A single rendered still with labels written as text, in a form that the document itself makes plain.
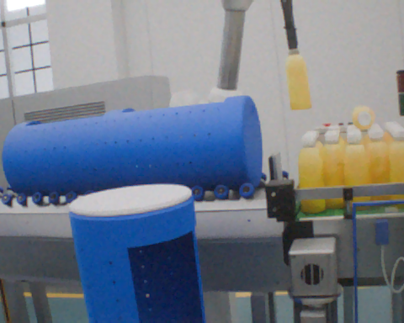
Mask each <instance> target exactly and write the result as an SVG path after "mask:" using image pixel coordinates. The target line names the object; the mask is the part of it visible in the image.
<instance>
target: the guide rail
mask: <svg viewBox="0 0 404 323"><path fill-rule="evenodd" d="M295 193H296V201H299V200H313V199H341V198H343V187H327V188H297V189H296V190H295ZM402 194H404V183H378V184H362V185H353V197H354V198H358V197H361V196H381V195H402Z"/></svg>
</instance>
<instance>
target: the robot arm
mask: <svg viewBox="0 0 404 323"><path fill-rule="evenodd" d="M253 1H255V0H221V6H222V8H224V10H223V18H222V26H221V47H220V54H219V62H218V71H217V78H216V86H215V87H213V88H211V90H210V94H209V96H208V98H207V100H205V99H202V97H201V95H200V94H199V93H198V92H196V91H195V90H186V91H181V92H176V93H174V95H173V96H172V98H171V100H170V104H169V108H172V107H181V106H189V105H196V104H205V103H219V102H224V100H225V99H226V98H227V97H232V96H240V95H243V94H242V92H241V90H240V89H239V88H238V82H239V68H240V62H241V55H242V44H243V40H242V38H243V31H244V24H245V18H246V13H245V12H246V11H247V10H248V9H249V8H250V6H251V4H252V3H253ZM280 2H281V8H282V10H283V16H284V25H285V26H284V29H286V37H287V44H288V50H293V49H297V45H298V39H297V33H296V30H297V28H296V27H295V22H294V14H293V5H292V0H280Z"/></svg>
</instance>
